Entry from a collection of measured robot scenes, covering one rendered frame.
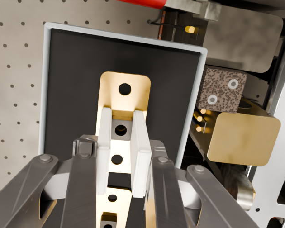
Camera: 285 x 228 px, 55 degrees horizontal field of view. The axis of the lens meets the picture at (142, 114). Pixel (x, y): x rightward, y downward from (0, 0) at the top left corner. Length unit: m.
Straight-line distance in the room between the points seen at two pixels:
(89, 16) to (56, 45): 0.46
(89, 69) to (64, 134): 0.07
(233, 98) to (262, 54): 0.07
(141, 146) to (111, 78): 0.07
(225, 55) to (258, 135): 0.12
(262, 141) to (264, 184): 0.16
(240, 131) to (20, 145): 0.61
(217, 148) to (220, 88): 0.09
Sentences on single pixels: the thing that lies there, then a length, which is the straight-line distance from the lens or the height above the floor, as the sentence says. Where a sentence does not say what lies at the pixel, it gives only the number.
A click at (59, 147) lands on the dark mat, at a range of 0.28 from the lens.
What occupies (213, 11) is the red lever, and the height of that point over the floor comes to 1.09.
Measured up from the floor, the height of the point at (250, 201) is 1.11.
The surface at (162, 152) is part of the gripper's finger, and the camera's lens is 0.17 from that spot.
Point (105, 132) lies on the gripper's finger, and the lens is 0.16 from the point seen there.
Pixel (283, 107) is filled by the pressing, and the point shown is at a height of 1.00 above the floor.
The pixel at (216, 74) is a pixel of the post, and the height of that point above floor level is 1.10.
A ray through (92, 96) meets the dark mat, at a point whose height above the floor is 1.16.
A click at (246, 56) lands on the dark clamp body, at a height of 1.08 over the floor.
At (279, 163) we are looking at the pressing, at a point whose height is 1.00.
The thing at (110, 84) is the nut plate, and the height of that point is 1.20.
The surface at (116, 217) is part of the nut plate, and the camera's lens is 0.31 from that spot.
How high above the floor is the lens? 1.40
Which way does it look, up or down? 70 degrees down
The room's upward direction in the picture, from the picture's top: 166 degrees clockwise
